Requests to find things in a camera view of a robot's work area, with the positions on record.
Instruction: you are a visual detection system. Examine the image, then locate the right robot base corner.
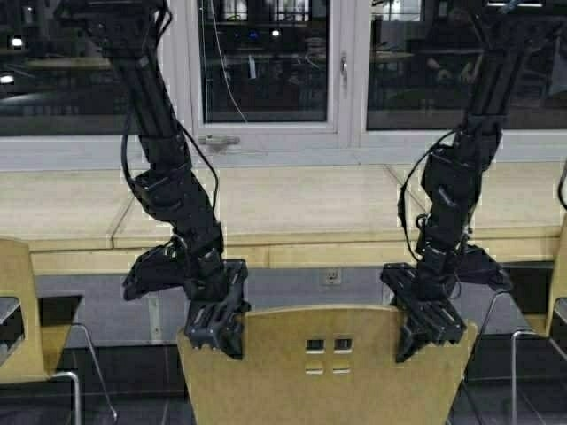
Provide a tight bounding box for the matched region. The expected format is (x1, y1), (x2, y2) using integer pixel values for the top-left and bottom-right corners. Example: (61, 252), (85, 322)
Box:
(550, 297), (566, 356)

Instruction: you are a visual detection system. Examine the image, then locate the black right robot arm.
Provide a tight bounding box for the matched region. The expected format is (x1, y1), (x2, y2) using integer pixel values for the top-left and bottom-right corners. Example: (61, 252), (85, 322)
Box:
(381, 1), (566, 363)

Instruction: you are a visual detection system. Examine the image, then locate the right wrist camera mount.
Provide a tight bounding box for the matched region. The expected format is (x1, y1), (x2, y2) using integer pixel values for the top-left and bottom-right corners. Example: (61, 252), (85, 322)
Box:
(456, 244), (514, 291)

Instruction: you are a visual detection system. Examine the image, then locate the yellow wood chair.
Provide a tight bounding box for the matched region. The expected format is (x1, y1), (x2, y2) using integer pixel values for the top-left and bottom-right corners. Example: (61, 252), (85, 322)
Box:
(460, 229), (567, 425)
(177, 305), (478, 424)

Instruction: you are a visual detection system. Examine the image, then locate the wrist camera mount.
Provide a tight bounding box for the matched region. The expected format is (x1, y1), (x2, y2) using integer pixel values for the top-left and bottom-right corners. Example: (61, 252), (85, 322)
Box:
(456, 244), (514, 291)
(122, 236), (191, 301)

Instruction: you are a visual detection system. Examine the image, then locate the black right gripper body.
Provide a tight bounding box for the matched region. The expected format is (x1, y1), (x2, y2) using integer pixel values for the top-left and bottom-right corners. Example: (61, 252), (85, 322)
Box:
(380, 263), (466, 350)

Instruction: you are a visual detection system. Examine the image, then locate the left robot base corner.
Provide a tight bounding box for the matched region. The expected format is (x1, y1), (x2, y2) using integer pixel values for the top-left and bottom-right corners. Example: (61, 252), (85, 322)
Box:
(1, 297), (25, 357)

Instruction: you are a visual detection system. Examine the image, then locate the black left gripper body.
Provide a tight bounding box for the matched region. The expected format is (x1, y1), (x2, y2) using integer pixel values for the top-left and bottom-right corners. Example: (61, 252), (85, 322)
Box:
(183, 259), (251, 352)

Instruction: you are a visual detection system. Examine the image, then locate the long wooden window counter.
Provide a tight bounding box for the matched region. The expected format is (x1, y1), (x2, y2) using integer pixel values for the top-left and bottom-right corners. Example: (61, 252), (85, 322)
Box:
(1, 162), (564, 275)

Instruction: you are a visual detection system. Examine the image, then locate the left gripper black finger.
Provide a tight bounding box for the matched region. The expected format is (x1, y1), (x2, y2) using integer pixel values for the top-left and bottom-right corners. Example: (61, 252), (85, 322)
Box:
(221, 312), (246, 359)

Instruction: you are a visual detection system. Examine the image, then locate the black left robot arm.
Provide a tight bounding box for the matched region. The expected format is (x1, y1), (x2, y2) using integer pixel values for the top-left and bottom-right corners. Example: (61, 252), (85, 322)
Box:
(54, 1), (249, 360)

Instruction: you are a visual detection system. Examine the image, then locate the wall power outlet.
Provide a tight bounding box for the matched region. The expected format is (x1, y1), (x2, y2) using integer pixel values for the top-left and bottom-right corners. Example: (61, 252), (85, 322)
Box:
(321, 267), (342, 287)

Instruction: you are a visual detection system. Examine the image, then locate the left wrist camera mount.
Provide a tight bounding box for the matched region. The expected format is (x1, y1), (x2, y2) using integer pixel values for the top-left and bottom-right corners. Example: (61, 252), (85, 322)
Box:
(122, 236), (191, 301)

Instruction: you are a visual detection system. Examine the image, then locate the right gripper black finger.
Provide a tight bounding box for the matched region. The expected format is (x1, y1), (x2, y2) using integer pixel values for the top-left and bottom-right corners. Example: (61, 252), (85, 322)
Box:
(395, 320), (425, 363)

